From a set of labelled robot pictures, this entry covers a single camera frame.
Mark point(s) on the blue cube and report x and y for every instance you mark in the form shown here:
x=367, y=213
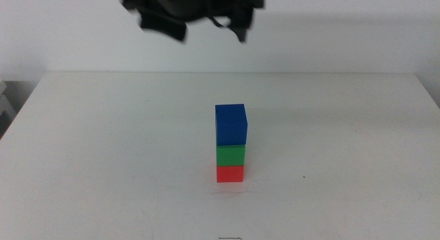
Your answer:
x=231, y=124

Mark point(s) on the red cube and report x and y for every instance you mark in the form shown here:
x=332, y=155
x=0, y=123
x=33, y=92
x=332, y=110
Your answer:
x=230, y=174

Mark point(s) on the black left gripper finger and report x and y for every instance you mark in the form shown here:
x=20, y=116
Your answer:
x=165, y=25
x=244, y=23

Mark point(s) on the green cube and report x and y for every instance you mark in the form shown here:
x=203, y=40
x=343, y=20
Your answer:
x=230, y=155

